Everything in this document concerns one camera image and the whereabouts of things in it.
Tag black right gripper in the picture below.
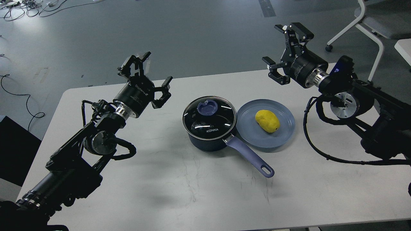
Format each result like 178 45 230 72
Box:
262 22 328 88

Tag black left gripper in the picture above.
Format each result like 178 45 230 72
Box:
113 52 173 118

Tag glass pot lid blue knob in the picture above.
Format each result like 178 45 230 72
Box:
182 96 238 141

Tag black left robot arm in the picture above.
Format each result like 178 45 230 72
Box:
1 52 173 231

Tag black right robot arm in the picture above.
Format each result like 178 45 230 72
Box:
262 22 410 166

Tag blue-grey plate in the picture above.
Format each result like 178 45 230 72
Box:
236 99 295 149

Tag white office chair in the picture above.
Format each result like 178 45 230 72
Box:
325 0 411 81

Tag white table corner right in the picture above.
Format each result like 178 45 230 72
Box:
394 38 411 66

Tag black box at left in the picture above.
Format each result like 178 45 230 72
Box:
0 115 41 187

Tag dark blue saucepan purple handle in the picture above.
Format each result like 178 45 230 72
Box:
182 96 275 178

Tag black cable on floor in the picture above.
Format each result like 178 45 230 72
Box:
0 74 46 132

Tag tangled cables on floor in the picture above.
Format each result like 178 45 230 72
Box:
0 0 103 21

